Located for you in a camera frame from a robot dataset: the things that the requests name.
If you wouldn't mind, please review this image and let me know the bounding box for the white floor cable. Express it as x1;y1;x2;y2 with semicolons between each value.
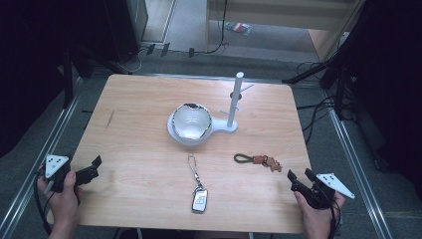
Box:
114;49;147;75

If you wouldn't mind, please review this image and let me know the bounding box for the bundle of black cables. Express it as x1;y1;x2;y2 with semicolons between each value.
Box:
296;61;336;145

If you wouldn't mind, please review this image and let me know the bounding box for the right hand-held gripper cable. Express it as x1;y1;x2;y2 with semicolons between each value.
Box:
326;198;343;239

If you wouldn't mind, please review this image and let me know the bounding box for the left hand-held gripper cable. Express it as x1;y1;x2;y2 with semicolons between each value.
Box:
32;171;55;235

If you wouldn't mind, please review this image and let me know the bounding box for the person's left hand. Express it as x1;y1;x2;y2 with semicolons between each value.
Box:
36;170;83;230

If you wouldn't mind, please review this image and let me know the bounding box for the white bowl with patterned rim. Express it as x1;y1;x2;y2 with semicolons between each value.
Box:
172;102;213;140

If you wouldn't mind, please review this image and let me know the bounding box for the black tripod stand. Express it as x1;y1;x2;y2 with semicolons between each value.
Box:
282;54;353;121

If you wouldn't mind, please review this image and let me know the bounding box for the person's right hand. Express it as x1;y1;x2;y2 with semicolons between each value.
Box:
293;191;346;234

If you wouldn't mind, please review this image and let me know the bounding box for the colourful packet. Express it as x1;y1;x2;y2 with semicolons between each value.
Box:
224;21;253;36

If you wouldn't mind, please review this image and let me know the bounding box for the green and brown leather keychain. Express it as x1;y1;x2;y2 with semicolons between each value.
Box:
233;152;284;173

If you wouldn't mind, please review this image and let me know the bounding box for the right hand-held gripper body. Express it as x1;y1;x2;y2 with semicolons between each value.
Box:
291;172;356;211

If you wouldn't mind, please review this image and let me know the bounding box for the black upright post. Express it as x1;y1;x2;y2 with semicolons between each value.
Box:
62;49;75;110

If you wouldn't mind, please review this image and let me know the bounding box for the hand-held gripper cable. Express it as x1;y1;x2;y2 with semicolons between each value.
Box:
32;171;55;235
326;198;343;239

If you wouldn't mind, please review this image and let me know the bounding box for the metal floor rail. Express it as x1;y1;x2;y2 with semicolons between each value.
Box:
0;76;84;239
326;105;395;239

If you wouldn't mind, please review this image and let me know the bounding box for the black floor cable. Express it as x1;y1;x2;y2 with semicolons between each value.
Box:
204;0;231;55

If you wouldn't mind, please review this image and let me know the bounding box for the silver car key with strap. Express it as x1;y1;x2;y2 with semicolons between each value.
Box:
187;152;209;214

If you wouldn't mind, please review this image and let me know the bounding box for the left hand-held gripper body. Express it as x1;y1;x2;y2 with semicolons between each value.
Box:
44;153;73;194

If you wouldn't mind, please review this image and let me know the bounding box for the white key rack with tray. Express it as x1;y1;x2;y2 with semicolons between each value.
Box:
166;71;255;147

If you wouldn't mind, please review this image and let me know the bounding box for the black cabinet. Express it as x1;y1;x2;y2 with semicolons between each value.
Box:
102;0;149;64

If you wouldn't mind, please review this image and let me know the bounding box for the light wooden shelf frame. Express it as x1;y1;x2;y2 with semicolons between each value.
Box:
204;0;366;63

